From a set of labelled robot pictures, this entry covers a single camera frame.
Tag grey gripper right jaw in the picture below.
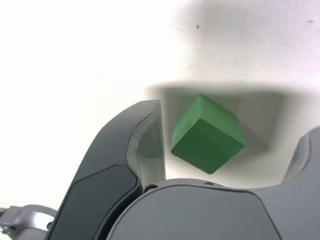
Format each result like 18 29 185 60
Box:
104 126 320 240

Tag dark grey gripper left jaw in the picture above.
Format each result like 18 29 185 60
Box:
44 99 167 240

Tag green cube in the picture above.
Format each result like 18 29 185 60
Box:
170 93 246 175

